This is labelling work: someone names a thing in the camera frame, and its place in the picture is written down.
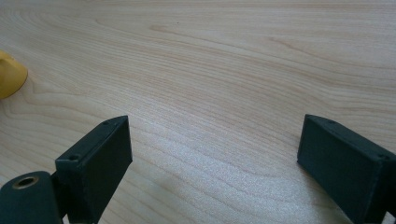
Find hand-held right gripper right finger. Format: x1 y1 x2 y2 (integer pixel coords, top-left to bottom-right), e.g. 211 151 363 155
296 113 396 224

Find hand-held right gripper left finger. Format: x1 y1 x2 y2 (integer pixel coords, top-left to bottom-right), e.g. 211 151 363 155
54 115 134 224

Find white trash bin with face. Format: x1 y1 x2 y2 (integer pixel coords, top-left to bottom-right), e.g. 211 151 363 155
0 49 29 100

